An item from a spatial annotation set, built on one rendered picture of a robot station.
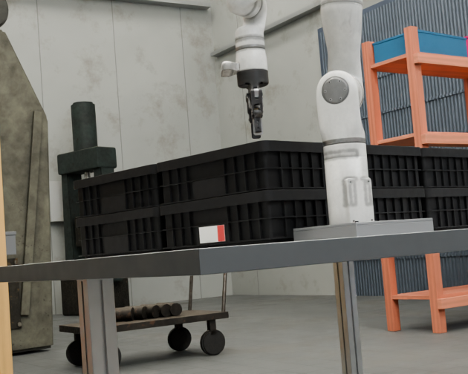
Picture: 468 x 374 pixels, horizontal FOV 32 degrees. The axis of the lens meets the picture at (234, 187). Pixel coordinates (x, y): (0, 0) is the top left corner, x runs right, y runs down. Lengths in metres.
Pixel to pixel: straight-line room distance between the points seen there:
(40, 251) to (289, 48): 6.19
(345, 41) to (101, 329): 0.81
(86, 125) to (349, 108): 9.91
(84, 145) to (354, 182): 9.89
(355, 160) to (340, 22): 0.30
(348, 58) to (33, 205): 5.35
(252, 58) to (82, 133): 9.66
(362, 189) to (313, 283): 9.99
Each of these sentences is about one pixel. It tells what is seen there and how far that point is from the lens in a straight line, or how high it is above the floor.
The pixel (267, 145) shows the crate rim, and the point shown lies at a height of 0.92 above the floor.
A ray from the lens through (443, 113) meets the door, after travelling 9.74.
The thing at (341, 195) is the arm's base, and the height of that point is 0.79.
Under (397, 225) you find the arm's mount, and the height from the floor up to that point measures 0.72.
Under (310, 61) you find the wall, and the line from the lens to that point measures 11.72.
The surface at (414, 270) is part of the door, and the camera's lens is 10.14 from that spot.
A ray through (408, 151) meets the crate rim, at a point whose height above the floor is 0.92.
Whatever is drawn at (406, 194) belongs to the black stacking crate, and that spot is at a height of 0.80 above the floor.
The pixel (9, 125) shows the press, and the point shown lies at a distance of 7.04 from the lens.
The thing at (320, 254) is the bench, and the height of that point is 0.68.
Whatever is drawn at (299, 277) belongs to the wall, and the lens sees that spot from 11.99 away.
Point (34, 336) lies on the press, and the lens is 7.01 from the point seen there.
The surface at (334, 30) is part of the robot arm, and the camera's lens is 1.85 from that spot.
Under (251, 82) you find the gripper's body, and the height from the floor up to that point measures 1.08.
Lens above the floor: 0.69
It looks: 4 degrees up
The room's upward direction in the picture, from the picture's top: 5 degrees counter-clockwise
